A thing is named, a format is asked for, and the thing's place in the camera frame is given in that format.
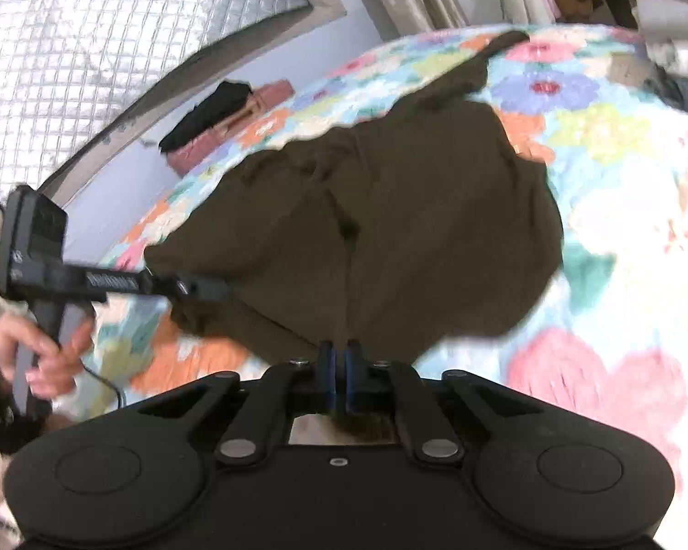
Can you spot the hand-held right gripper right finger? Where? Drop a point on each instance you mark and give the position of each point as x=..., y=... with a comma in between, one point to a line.
x=352, y=381

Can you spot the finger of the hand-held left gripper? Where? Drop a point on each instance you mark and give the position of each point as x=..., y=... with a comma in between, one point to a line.
x=198, y=287

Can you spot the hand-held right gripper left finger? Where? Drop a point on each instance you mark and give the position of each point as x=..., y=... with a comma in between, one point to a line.
x=328, y=381

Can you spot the dark brown garment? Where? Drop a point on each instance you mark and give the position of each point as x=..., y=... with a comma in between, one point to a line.
x=407, y=212

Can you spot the folded white clothes stack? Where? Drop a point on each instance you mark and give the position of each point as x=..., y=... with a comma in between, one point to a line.
x=676, y=34

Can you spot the person's left hand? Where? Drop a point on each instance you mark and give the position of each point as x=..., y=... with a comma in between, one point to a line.
x=49, y=364

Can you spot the black cloth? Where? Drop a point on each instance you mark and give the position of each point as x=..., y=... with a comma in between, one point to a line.
x=206, y=114

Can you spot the silver quilted window cover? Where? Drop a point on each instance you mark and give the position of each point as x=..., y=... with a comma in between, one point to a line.
x=92, y=40

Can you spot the floral printed blanket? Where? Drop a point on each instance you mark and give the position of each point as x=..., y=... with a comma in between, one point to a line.
x=608, y=240

